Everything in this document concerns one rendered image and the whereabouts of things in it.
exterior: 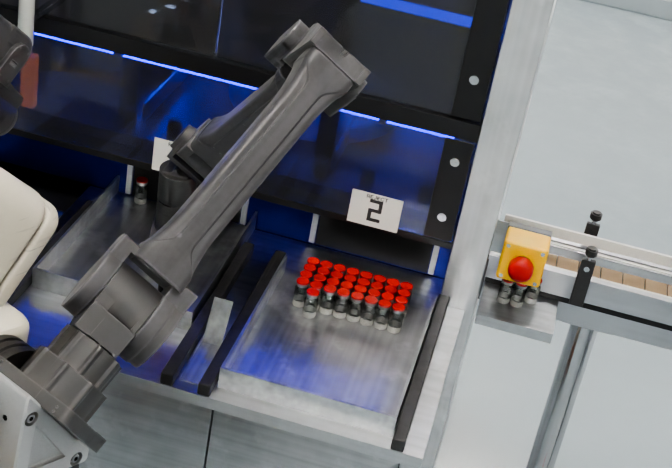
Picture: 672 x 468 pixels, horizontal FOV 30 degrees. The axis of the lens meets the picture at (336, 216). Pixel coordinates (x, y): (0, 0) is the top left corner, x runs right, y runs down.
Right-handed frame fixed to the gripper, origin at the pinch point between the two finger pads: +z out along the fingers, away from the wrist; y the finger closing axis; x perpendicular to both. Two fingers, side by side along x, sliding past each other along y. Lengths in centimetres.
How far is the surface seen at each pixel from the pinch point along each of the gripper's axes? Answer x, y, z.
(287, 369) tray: -19.6, -15.0, 3.2
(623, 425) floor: -117, 89, 104
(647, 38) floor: -191, 396, 139
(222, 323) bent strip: -9.2, -9.2, 0.9
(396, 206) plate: -34.3, 12.7, -9.3
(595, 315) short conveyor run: -72, 13, 8
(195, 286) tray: -4.0, 3.6, 5.0
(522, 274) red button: -55, 4, -6
